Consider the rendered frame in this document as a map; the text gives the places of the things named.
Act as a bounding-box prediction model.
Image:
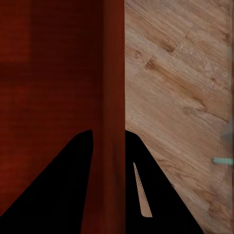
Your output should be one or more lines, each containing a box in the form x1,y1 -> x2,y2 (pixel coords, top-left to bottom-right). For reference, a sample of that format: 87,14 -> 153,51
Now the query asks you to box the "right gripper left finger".
0,130 -> 94,234

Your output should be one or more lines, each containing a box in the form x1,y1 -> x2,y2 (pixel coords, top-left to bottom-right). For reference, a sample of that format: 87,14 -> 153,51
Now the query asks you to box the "storage box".
0,0 -> 126,234

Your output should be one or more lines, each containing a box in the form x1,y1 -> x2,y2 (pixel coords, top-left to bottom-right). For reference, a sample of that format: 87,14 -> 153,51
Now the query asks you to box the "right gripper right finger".
125,130 -> 205,234

